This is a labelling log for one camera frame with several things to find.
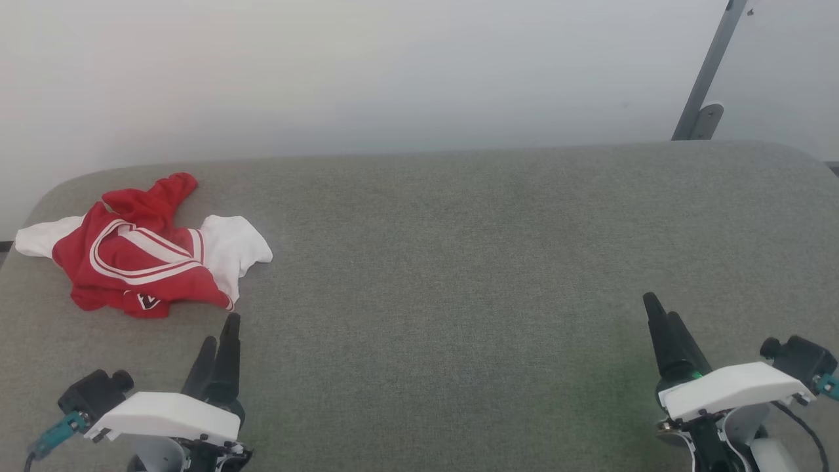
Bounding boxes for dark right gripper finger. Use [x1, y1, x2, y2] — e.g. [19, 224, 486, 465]
[665, 311, 712, 380]
[642, 292, 682, 381]

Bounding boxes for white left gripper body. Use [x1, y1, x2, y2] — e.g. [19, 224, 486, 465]
[85, 391, 253, 472]

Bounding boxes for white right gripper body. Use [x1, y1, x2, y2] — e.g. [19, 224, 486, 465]
[655, 362, 813, 472]

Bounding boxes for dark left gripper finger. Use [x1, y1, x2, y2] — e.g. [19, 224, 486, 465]
[208, 313, 242, 406]
[182, 336, 218, 401]

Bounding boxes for red and white jersey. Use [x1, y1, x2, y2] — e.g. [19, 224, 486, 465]
[14, 172, 273, 319]

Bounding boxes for grey fabric sofa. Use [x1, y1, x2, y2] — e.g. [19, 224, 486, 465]
[0, 141, 839, 472]

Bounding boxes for grey metal pole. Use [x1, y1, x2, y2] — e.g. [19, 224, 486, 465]
[671, 0, 749, 142]

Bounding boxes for black right camera cable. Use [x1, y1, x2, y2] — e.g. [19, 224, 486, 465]
[773, 401, 830, 472]

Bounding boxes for teal left camera connector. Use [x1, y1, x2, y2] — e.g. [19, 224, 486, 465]
[26, 412, 89, 460]

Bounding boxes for grey metal pole bracket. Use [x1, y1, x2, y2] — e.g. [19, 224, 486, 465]
[688, 103, 724, 141]

